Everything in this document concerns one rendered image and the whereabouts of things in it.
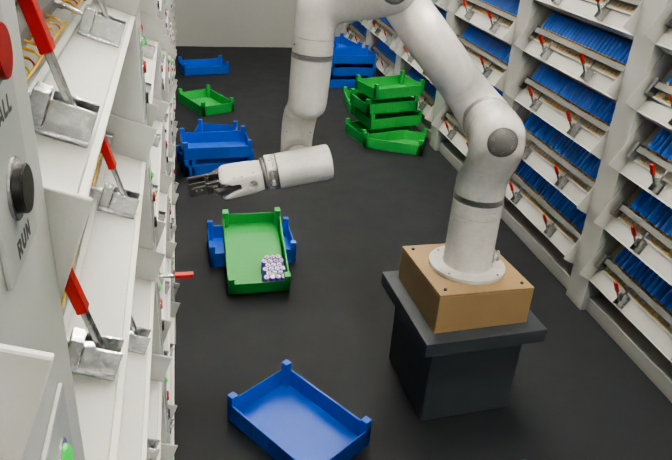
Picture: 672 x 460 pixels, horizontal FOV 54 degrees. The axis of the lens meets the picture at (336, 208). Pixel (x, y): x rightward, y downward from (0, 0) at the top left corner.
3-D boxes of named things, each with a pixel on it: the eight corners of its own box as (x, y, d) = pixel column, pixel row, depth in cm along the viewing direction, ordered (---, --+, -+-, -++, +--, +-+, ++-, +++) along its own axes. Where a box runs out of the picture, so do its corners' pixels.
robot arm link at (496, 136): (497, 190, 162) (515, 96, 153) (515, 222, 146) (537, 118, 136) (449, 186, 162) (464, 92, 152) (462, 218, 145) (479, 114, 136)
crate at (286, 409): (369, 443, 160) (372, 419, 156) (311, 491, 147) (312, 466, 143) (286, 381, 178) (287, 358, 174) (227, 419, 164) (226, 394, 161)
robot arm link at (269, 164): (281, 195, 151) (268, 198, 151) (276, 179, 159) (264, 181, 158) (276, 162, 147) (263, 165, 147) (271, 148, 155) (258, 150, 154)
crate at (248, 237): (289, 290, 217) (291, 276, 211) (227, 294, 212) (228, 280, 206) (278, 221, 236) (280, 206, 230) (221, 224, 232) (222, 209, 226)
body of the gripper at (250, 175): (272, 196, 150) (224, 205, 149) (267, 178, 159) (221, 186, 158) (267, 167, 147) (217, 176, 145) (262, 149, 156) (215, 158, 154)
